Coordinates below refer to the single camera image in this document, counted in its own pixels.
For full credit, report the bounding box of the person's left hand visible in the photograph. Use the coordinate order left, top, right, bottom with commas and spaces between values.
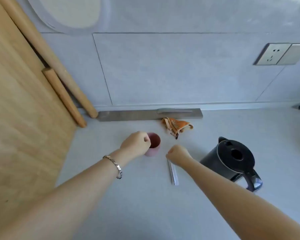
119, 131, 152, 158

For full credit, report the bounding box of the person's right hand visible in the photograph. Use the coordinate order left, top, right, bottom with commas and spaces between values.
166, 144, 193, 166

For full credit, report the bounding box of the pink cup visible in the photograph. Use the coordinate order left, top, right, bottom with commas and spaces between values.
144, 133, 161, 157

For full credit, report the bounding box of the white stick packet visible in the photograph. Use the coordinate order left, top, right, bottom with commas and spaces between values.
167, 158, 180, 186

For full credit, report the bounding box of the person's right forearm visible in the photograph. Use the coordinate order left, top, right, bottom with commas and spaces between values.
181, 158, 300, 240

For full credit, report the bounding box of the person's left forearm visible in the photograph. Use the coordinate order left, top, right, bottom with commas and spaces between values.
0, 149, 130, 240

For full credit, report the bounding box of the grey metal knife strip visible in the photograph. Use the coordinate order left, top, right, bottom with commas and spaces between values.
97, 108, 203, 122

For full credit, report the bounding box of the orange cloth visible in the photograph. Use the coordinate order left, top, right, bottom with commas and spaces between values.
161, 117, 194, 139

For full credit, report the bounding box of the black electric kettle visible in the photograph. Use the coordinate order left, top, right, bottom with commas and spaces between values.
199, 137, 263, 192

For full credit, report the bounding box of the short wooden rolling pin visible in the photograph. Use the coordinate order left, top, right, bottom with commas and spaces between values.
42, 68, 87, 128

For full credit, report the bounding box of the large wooden cutting board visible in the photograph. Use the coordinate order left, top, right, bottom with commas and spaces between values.
0, 0, 78, 235

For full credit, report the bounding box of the long wooden rolling pin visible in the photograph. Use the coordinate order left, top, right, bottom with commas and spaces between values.
0, 0, 98, 119

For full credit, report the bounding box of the silver bracelet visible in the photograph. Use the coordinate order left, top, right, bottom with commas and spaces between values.
102, 155, 123, 179

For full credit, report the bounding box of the silver wall power socket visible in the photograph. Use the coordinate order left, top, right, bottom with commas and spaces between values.
253, 43, 292, 66

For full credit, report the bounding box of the round white wall plate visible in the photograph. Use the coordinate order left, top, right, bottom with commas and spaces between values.
26, 0, 108, 36

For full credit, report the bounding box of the silver wall switch plate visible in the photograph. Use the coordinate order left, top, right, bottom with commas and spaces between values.
276, 43, 300, 65

